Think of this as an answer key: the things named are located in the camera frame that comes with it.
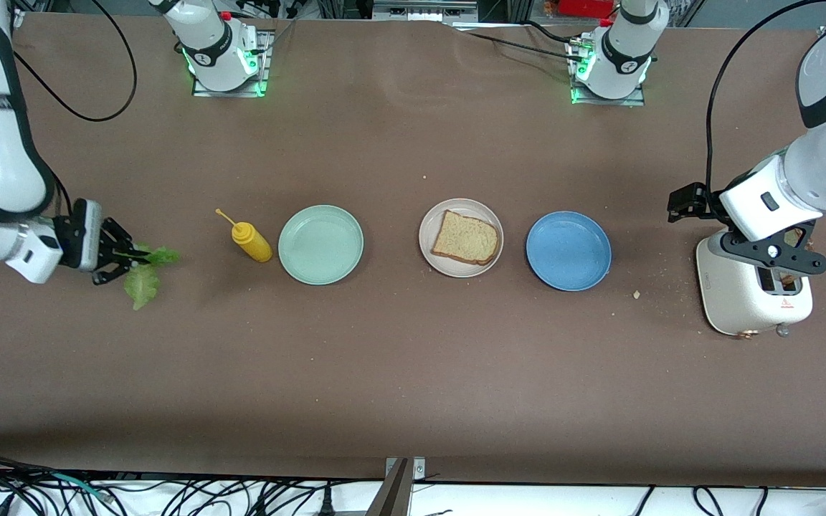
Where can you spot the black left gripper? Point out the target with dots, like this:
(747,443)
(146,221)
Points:
(692,201)

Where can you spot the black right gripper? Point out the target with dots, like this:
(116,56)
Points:
(68,236)

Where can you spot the green lettuce leaf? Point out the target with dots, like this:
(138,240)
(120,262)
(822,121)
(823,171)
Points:
(142,283)

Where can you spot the dark-crust bread slice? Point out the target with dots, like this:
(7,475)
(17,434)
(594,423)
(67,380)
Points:
(800,238)

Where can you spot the yellow mustard squeeze bottle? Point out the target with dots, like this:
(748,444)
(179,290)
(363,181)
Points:
(254,246)

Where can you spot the light-crust bread slice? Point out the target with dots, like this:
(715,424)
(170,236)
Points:
(467,240)

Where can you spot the blue plate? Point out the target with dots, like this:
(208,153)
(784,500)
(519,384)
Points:
(568,251)

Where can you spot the pale green plate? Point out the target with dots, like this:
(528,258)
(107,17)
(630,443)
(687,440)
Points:
(320,245)

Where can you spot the beige plate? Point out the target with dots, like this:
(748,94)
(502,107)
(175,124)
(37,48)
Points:
(456,270)

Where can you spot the white toaster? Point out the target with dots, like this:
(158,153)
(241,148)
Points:
(728,301)

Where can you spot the red box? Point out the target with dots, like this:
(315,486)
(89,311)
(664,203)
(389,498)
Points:
(585,7)

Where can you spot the black power plug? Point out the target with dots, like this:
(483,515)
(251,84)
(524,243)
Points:
(326,502)

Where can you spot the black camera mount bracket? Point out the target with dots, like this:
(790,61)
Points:
(64,240)
(750,247)

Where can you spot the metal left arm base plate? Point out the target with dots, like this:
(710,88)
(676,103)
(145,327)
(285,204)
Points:
(610,102)

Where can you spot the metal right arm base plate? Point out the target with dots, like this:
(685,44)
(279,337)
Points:
(263,64)

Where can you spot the silver metal frame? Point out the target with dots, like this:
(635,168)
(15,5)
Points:
(424,11)

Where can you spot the grey metal table bracket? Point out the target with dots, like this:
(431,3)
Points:
(395,494)

